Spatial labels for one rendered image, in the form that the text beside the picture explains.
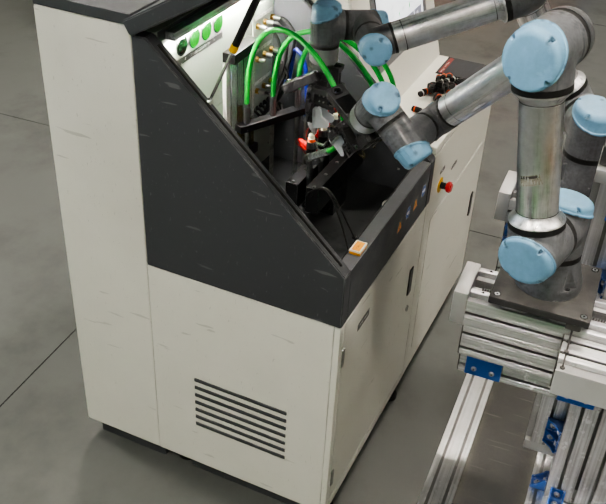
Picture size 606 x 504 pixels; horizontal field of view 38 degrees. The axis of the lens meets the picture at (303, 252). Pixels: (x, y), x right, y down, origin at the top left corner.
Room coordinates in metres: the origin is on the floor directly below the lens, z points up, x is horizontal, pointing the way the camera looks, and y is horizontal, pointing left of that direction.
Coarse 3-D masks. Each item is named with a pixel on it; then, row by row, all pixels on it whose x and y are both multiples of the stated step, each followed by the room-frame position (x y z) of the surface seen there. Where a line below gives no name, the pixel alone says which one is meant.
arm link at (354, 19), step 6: (348, 12) 2.15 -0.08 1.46; (354, 12) 2.15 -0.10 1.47; (360, 12) 2.15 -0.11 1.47; (366, 12) 2.15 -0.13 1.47; (372, 12) 2.16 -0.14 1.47; (378, 12) 2.16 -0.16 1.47; (384, 12) 2.16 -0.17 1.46; (348, 18) 2.13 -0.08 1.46; (354, 18) 2.13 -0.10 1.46; (360, 18) 2.12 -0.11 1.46; (366, 18) 2.11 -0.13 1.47; (372, 18) 2.11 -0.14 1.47; (378, 18) 2.14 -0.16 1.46; (384, 18) 2.14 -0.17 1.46; (348, 24) 2.12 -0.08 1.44; (354, 24) 2.12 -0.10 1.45; (360, 24) 2.09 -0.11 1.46; (348, 30) 2.12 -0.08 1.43; (354, 30) 2.10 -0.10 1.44; (348, 36) 2.13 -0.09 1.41; (354, 36) 2.09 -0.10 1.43
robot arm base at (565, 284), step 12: (564, 264) 1.59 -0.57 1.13; (576, 264) 1.61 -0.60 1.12; (552, 276) 1.59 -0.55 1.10; (564, 276) 1.59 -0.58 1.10; (576, 276) 1.60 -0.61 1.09; (528, 288) 1.60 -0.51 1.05; (540, 288) 1.58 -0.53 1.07; (552, 288) 1.58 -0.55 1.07; (564, 288) 1.59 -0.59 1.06; (576, 288) 1.59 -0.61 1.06; (552, 300) 1.57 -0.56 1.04; (564, 300) 1.58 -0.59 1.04
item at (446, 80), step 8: (448, 72) 2.87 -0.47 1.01; (440, 80) 2.75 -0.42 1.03; (448, 80) 2.81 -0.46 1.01; (456, 80) 2.84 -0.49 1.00; (464, 80) 2.85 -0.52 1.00; (424, 88) 2.72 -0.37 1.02; (432, 88) 2.73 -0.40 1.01; (440, 88) 2.73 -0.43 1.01; (448, 88) 2.77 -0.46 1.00; (440, 96) 2.67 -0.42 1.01
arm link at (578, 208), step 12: (564, 192) 1.67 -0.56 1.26; (576, 192) 1.68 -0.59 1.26; (564, 204) 1.61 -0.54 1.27; (576, 204) 1.61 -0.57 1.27; (588, 204) 1.62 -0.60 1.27; (576, 216) 1.59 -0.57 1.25; (588, 216) 1.60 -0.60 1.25; (576, 228) 1.58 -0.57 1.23; (588, 228) 1.62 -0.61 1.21; (576, 240) 1.56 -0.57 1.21; (576, 252) 1.60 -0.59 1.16
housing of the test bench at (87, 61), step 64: (64, 0) 2.04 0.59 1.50; (128, 0) 2.06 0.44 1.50; (64, 64) 2.05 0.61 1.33; (128, 64) 1.97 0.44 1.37; (64, 128) 2.06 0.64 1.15; (128, 128) 1.98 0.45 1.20; (64, 192) 2.07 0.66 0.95; (128, 192) 1.98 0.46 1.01; (128, 256) 1.99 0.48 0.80; (128, 320) 2.00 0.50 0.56; (128, 384) 2.01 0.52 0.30
